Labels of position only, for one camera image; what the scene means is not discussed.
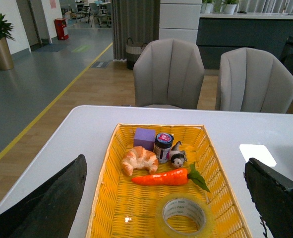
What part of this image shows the dark grey counter cabinet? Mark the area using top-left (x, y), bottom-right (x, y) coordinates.
top-left (196, 13), bottom-right (293, 70)

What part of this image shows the grey upholstered chair right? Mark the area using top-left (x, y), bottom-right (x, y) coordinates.
top-left (215, 48), bottom-right (293, 114)

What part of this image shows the small dark jam jar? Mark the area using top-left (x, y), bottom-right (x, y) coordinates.
top-left (154, 132), bottom-right (174, 164)

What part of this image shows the woven laundry basket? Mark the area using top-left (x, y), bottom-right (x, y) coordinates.
top-left (125, 37), bottom-right (147, 70)

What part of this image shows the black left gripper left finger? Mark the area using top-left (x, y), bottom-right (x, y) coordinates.
top-left (0, 154), bottom-right (87, 238)

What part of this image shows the purple foam cube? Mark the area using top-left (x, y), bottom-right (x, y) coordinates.
top-left (133, 127), bottom-right (156, 152)

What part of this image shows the white pillar panel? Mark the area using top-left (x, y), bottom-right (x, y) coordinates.
top-left (159, 0), bottom-right (202, 43)

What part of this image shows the grey upholstered chair left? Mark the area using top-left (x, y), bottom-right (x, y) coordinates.
top-left (133, 39), bottom-right (205, 109)

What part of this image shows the small grey animal figurine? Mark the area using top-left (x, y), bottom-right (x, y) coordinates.
top-left (169, 141), bottom-right (187, 169)

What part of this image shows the orange toy carrot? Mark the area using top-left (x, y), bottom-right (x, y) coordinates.
top-left (131, 162), bottom-right (210, 192)

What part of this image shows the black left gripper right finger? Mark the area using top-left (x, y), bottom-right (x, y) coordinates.
top-left (244, 158), bottom-right (293, 238)

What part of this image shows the grey curtain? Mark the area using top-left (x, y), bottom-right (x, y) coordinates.
top-left (111, 0), bottom-right (160, 60)

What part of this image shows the white potted plant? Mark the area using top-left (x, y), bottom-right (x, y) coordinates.
top-left (222, 0), bottom-right (239, 14)

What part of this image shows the grey upholstered chair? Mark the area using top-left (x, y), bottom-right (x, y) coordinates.
top-left (215, 48), bottom-right (293, 114)
top-left (133, 39), bottom-right (205, 109)

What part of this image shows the red box stand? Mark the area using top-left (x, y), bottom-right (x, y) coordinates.
top-left (54, 18), bottom-right (69, 40)

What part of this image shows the clear packing tape roll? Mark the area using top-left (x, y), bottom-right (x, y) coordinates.
top-left (154, 193), bottom-right (215, 238)

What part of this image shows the toy croissant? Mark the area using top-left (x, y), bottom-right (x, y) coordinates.
top-left (121, 146), bottom-right (159, 176)

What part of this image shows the yellow woven basket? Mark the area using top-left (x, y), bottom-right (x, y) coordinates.
top-left (86, 124), bottom-right (252, 238)

